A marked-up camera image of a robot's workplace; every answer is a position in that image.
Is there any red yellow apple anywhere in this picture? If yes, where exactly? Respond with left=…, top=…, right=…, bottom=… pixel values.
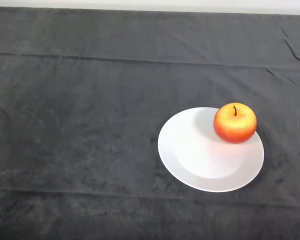
left=213, top=102, right=258, bottom=144

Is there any black table cloth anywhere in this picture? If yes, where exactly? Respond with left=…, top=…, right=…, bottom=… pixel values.
left=0, top=6, right=300, bottom=240

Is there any white round plate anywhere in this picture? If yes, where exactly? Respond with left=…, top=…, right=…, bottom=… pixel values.
left=157, top=107, right=265, bottom=193

